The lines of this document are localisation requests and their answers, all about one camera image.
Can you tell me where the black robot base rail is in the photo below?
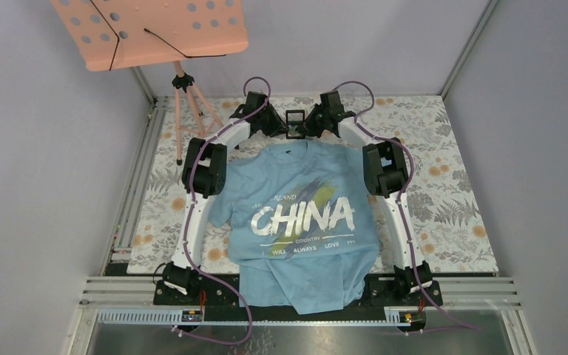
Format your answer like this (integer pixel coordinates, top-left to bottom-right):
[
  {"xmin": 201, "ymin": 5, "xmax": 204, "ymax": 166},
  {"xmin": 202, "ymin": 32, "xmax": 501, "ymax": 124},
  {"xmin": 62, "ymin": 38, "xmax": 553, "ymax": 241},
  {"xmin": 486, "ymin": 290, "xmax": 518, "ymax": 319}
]
[{"xmin": 145, "ymin": 268, "xmax": 444, "ymax": 320}]

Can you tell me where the light blue printed t-shirt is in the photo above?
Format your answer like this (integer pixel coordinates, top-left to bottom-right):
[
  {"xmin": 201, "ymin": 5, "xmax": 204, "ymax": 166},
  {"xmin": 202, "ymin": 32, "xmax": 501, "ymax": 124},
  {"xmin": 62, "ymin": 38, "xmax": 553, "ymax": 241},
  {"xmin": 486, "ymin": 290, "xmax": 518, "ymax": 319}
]
[{"xmin": 208, "ymin": 141, "xmax": 382, "ymax": 316}]

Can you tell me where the black square brooch box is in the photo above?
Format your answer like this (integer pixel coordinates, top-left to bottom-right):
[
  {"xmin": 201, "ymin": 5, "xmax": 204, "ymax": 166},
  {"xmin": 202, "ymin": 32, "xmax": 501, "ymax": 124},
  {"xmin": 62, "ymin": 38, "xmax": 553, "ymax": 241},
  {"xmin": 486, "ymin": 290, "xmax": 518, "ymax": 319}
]
[{"xmin": 285, "ymin": 109, "xmax": 305, "ymax": 140}]

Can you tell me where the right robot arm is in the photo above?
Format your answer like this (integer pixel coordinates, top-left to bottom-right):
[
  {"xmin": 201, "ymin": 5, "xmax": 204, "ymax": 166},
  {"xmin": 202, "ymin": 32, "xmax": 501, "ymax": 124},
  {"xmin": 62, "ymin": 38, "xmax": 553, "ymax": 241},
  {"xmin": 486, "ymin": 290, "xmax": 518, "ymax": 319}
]
[{"xmin": 299, "ymin": 89, "xmax": 433, "ymax": 305}]

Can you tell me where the slotted white cable duct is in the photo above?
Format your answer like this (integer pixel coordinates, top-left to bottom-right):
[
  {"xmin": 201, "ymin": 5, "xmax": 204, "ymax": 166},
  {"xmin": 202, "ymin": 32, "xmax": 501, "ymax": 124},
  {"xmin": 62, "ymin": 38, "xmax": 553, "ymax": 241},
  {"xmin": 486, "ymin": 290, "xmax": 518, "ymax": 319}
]
[{"xmin": 97, "ymin": 305, "xmax": 427, "ymax": 330}]

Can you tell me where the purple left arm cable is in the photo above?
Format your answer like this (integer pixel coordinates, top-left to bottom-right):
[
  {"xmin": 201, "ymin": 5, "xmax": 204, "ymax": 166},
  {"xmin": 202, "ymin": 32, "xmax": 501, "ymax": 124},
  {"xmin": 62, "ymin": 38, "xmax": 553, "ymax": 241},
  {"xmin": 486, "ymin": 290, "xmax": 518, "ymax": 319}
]
[{"xmin": 171, "ymin": 76, "xmax": 271, "ymax": 346}]

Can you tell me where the pink music stand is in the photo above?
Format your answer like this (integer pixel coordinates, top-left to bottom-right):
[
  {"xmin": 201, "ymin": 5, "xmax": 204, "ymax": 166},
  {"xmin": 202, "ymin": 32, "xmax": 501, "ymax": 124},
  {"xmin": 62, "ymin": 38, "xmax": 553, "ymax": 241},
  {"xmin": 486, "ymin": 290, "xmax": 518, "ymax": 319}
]
[{"xmin": 50, "ymin": 0, "xmax": 250, "ymax": 166}]

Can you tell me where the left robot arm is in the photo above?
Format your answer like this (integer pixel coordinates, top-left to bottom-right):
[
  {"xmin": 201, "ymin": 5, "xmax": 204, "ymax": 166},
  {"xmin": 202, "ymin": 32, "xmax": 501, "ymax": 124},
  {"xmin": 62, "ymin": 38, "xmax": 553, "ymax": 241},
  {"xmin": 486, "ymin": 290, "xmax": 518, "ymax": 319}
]
[{"xmin": 161, "ymin": 91, "xmax": 286, "ymax": 304}]

